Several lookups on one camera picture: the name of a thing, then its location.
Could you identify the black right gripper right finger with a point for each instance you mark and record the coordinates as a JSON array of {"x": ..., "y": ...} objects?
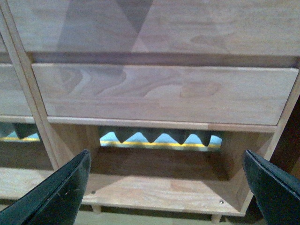
[{"x": 277, "y": 193}]

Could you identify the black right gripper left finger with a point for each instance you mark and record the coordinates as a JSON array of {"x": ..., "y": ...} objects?
[{"x": 56, "y": 200}]

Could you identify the left wooden shelf cabinet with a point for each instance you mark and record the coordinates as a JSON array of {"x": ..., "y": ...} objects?
[{"x": 27, "y": 154}]

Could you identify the wooden shelf cabinet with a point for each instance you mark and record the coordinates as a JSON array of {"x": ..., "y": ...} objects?
[
  {"x": 27, "y": 154},
  {"x": 189, "y": 167}
]

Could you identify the right wooden shelf cabinet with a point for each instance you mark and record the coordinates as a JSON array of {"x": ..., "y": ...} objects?
[{"x": 189, "y": 167}]

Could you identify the left cabinet lower drawer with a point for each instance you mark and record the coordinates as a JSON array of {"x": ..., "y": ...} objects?
[{"x": 12, "y": 99}]

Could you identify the cabinet drawer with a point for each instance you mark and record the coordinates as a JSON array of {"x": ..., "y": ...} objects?
[
  {"x": 237, "y": 95},
  {"x": 237, "y": 27},
  {"x": 12, "y": 99}
]

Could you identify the right cabinet lower drawer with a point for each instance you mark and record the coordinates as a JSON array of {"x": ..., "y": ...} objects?
[{"x": 237, "y": 95}]

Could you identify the right cabinet upper drawer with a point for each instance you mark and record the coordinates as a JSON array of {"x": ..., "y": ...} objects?
[{"x": 237, "y": 27}]

